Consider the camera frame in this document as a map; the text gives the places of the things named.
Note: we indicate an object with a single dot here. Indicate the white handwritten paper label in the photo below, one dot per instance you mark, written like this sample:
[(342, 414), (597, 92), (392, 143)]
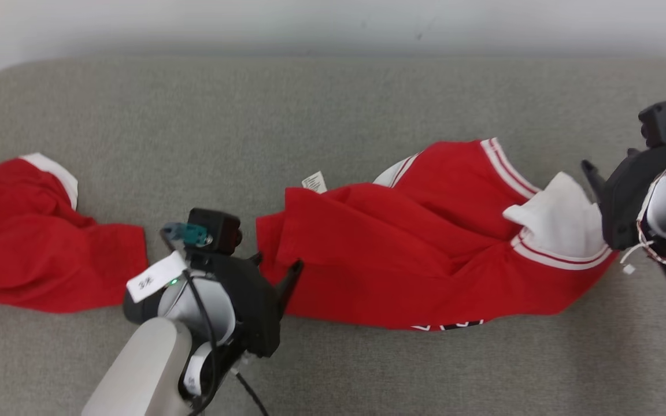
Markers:
[(156, 277)]

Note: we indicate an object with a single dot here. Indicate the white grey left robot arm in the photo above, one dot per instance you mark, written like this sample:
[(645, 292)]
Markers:
[(142, 370)]

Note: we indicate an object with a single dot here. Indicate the red white basketball jersey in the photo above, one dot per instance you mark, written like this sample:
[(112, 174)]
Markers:
[(396, 260)]

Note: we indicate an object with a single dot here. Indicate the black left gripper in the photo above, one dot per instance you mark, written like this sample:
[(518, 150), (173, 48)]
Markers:
[(255, 312)]

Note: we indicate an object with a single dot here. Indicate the red white-trimmed shorts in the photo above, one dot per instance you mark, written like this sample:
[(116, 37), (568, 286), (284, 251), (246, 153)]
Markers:
[(32, 248)]

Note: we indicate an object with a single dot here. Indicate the teal left camera connector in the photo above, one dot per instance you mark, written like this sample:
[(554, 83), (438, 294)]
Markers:
[(191, 234)]

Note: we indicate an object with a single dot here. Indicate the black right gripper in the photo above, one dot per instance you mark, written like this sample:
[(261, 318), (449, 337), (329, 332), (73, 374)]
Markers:
[(625, 202)]

